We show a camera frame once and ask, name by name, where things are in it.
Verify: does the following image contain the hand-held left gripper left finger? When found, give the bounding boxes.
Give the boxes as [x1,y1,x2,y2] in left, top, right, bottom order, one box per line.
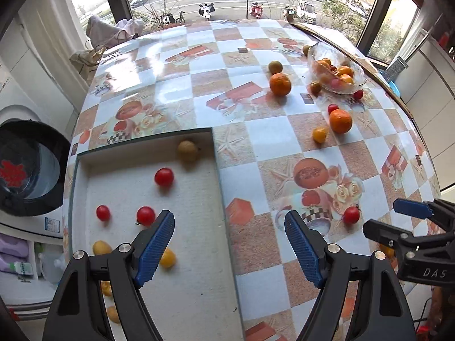
[43,209,176,341]

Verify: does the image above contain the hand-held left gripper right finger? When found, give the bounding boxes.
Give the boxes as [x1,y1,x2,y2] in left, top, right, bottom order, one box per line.
[284,209,417,341]

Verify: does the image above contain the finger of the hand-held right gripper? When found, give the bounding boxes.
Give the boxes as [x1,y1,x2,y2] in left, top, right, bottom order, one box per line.
[393,198,455,233]
[363,219,427,256]

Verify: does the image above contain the white foam tray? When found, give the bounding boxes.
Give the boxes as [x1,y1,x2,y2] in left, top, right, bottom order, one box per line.
[69,127,246,341]

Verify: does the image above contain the clear plastic jug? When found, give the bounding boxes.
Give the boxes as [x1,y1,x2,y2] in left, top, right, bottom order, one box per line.
[41,251,67,285]

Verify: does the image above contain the orange mandarin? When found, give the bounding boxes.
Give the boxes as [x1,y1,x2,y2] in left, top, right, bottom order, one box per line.
[269,73,292,97]
[329,109,353,134]

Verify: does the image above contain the white cabinet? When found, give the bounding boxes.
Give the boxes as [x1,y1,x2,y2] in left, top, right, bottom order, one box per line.
[405,39,455,150]

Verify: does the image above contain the white bottle green label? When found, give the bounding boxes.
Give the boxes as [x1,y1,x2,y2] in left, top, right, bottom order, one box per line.
[13,261,37,282]

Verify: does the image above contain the purple detergent bottle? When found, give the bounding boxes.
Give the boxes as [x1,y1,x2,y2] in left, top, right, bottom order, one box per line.
[0,234,30,274]

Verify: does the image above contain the white washing machine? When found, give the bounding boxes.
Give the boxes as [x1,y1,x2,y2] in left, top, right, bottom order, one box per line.
[0,57,80,235]

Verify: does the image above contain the heap of oranges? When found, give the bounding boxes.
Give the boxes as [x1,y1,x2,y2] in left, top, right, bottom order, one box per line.
[316,58,355,86]

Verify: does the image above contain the clear glass bowl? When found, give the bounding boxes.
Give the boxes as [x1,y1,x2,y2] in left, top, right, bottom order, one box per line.
[307,41,367,95]

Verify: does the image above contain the long wooden board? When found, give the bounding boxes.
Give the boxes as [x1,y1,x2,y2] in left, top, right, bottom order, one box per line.
[287,16,413,121]

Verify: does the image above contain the white cloth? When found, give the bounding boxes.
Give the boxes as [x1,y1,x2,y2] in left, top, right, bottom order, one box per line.
[87,15,144,48]

